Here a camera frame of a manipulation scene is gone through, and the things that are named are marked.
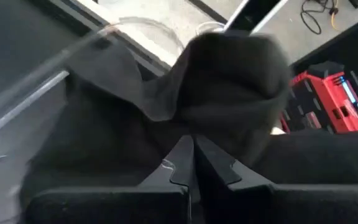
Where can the black white pole stand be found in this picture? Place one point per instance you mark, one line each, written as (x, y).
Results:
(250, 15)

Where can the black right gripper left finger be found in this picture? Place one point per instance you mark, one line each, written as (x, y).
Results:
(120, 205)

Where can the black table mat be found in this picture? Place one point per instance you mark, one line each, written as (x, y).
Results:
(5, 37)

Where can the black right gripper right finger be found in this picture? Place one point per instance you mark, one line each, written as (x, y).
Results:
(275, 205)

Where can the clear plastic basket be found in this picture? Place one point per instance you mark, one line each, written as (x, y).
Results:
(42, 73)

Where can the black towel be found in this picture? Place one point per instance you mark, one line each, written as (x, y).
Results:
(322, 155)
(228, 93)

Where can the red black power station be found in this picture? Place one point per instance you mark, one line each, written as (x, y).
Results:
(331, 102)

